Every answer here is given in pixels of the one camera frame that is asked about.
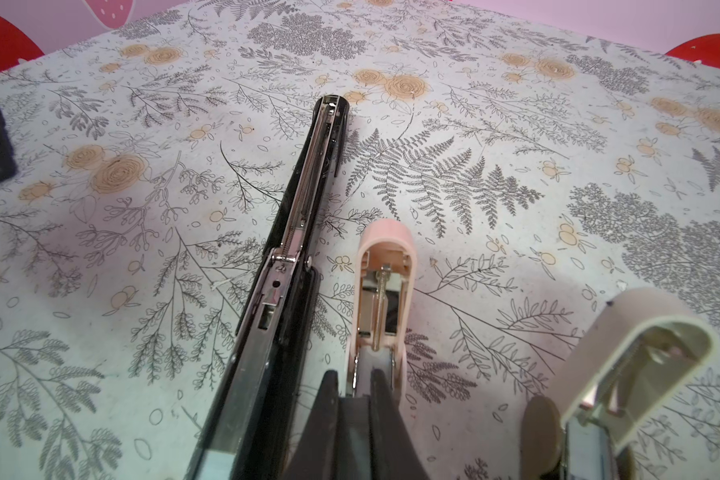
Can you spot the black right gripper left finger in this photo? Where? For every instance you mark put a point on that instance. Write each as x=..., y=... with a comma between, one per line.
x=315, y=454

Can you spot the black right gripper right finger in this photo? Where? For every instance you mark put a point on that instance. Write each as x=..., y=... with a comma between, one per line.
x=393, y=456

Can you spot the pink white small stapler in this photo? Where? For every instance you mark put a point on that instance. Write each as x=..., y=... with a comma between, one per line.
x=383, y=291

